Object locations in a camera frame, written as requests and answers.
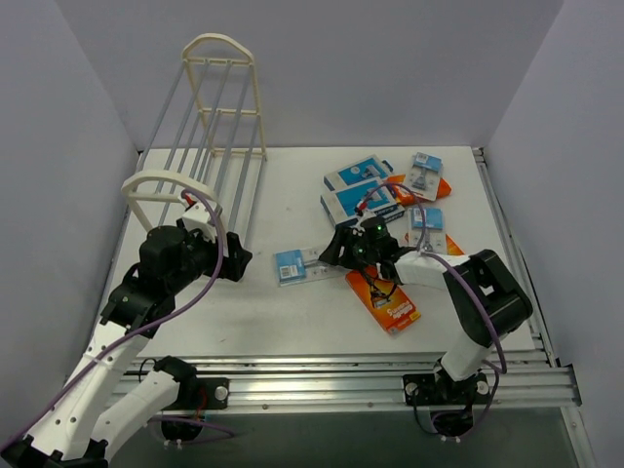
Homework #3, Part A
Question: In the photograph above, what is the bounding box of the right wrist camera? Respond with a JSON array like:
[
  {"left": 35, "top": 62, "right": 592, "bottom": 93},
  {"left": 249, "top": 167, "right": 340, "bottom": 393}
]
[{"left": 354, "top": 202, "right": 376, "bottom": 230}]

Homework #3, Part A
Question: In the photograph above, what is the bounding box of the orange Gillette Fusion box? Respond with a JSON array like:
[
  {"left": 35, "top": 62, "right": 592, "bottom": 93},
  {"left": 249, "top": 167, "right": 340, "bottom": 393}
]
[{"left": 345, "top": 267, "right": 421, "bottom": 335}]

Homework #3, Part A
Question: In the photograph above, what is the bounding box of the lower blue Harry's box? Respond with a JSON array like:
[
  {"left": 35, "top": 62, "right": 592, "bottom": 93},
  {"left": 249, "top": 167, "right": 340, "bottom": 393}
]
[{"left": 320, "top": 177, "right": 405, "bottom": 227}]

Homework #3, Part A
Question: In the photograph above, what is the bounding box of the upper blue Harry's box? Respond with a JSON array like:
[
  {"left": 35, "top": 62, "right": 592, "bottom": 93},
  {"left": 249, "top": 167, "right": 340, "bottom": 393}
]
[{"left": 323, "top": 154, "right": 394, "bottom": 191}]

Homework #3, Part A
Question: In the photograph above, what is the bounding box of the cream metal-rod shelf rack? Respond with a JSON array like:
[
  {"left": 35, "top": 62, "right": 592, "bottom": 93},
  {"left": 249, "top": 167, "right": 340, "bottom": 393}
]
[{"left": 122, "top": 33, "right": 267, "bottom": 247}]

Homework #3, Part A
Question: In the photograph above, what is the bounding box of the blue Gillette razor blister pack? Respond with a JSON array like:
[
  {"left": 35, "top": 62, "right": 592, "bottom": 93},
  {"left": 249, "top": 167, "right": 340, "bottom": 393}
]
[{"left": 273, "top": 247, "right": 347, "bottom": 287}]

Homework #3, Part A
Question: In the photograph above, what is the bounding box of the aluminium rail frame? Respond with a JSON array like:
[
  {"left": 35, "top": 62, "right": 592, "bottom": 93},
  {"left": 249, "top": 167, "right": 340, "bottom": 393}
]
[{"left": 53, "top": 145, "right": 584, "bottom": 418}]

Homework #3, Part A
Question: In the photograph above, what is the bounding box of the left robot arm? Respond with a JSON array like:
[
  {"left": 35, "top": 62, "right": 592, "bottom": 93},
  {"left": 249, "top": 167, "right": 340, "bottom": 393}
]
[{"left": 1, "top": 223, "right": 253, "bottom": 467}]

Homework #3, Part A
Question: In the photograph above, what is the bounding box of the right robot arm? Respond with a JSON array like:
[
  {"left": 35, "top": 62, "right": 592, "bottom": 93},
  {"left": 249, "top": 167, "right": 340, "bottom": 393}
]
[{"left": 320, "top": 216, "right": 533, "bottom": 403}]

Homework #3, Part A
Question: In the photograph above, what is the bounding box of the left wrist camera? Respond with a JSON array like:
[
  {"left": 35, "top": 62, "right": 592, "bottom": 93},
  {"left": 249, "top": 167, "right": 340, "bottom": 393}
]
[{"left": 181, "top": 192, "right": 217, "bottom": 242}]

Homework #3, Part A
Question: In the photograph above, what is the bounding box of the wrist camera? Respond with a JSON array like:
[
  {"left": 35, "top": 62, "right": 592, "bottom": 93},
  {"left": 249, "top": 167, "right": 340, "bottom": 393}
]
[
  {"left": 181, "top": 192, "right": 217, "bottom": 242},
  {"left": 354, "top": 202, "right": 376, "bottom": 230}
]

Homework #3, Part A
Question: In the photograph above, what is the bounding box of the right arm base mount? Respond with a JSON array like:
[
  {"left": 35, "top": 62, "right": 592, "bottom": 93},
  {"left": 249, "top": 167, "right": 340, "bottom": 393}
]
[{"left": 402, "top": 372, "right": 490, "bottom": 407}]

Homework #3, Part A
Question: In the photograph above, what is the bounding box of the blue harry's box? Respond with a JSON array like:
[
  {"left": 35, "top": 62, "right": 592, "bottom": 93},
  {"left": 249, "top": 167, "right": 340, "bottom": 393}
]
[
  {"left": 323, "top": 154, "right": 394, "bottom": 191},
  {"left": 320, "top": 177, "right": 405, "bottom": 227}
]

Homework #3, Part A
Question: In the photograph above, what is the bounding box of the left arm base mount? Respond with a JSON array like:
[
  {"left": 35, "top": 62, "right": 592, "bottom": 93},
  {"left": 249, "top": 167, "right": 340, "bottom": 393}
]
[{"left": 137, "top": 356, "right": 230, "bottom": 413}]

